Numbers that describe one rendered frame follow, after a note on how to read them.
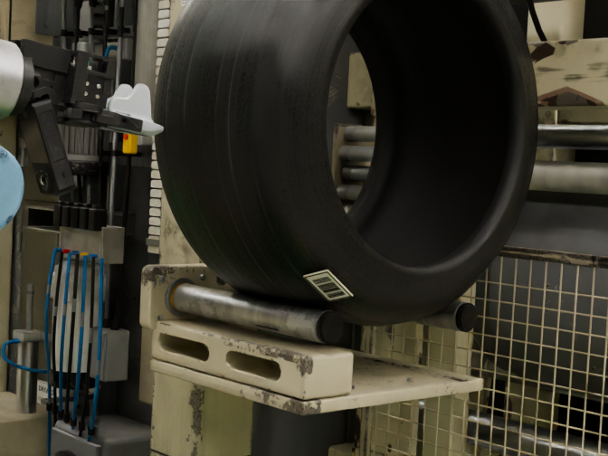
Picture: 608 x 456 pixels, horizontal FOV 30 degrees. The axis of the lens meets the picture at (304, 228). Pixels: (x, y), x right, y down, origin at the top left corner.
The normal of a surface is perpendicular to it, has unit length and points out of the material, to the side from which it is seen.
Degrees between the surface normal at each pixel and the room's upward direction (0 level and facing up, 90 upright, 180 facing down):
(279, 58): 79
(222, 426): 90
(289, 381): 90
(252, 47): 74
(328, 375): 90
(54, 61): 90
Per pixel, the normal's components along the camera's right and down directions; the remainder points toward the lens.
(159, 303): 0.66, 0.07
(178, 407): -0.75, 0.00
